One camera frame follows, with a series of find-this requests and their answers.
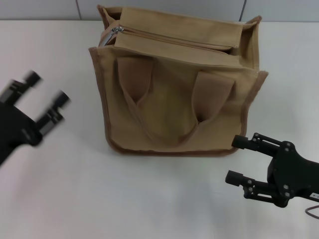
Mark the khaki canvas food bag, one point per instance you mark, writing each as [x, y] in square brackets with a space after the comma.
[172, 104]

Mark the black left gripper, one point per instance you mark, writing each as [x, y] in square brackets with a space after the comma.
[17, 127]

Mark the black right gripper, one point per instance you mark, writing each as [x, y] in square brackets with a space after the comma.
[294, 176]

